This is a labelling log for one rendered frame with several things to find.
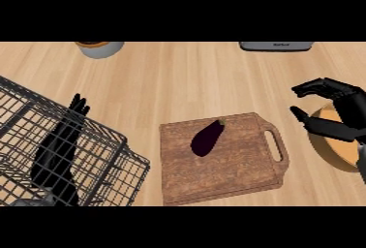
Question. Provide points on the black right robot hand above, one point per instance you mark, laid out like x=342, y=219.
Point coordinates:
x=343, y=106

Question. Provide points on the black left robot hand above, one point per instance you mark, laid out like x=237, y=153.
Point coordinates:
x=57, y=155

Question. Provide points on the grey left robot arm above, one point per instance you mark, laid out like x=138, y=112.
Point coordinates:
x=32, y=200

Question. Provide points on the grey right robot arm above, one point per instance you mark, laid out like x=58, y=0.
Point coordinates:
x=362, y=161

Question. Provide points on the orange pot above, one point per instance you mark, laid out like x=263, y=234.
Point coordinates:
x=334, y=145

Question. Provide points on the dark purple eggplant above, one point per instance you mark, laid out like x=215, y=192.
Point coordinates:
x=206, y=139

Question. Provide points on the brown wooden cutting board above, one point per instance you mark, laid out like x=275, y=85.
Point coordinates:
x=224, y=168

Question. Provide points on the grey appliance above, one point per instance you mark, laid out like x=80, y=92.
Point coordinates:
x=277, y=46

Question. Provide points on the grey round container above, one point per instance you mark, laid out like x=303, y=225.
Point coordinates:
x=101, y=49

